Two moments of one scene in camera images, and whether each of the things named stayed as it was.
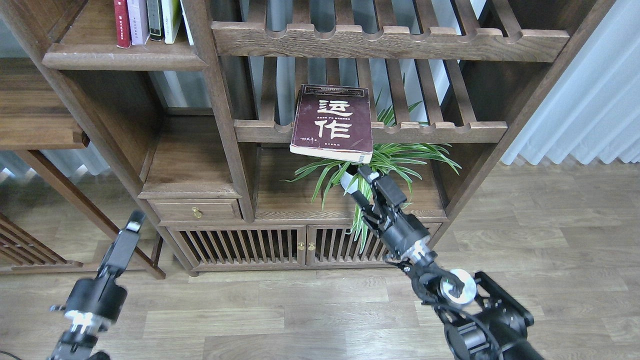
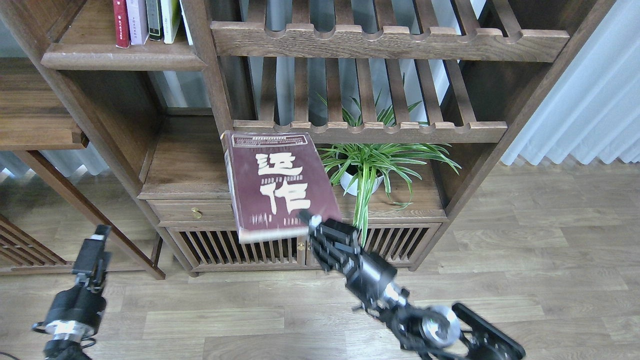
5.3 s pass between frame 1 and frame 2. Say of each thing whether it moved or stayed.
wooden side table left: stayed
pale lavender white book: stayed
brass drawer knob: stayed
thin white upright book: stayed
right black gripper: moved
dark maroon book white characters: moved
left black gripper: moved
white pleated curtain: stayed
